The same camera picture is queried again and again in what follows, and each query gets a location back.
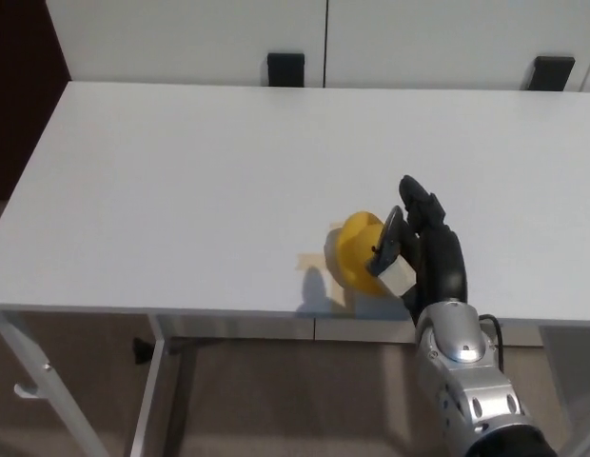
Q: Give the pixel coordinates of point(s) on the white hook on desk leg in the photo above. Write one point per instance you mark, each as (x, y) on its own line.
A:
(26, 391)

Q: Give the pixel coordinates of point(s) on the short beige tape strip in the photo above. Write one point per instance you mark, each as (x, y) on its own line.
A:
(310, 260)

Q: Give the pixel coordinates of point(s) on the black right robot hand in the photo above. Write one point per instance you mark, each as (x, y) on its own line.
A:
(440, 266)

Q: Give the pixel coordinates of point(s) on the small black floor object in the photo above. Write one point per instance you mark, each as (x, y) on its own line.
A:
(142, 351)

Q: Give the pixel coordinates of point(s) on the black partition foot bracket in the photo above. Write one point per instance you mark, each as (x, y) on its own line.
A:
(285, 69)
(548, 73)

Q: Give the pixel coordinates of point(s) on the white partition panel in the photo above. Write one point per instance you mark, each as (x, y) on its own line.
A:
(190, 33)
(442, 33)

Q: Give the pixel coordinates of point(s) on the white metal desk leg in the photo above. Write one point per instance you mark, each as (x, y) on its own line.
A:
(45, 381)
(152, 390)

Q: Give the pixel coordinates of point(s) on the dark maroon panel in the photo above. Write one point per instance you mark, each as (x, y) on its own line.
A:
(21, 95)

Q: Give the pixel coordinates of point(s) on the yellow rubber duck toy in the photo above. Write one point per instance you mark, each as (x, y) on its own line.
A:
(354, 247)

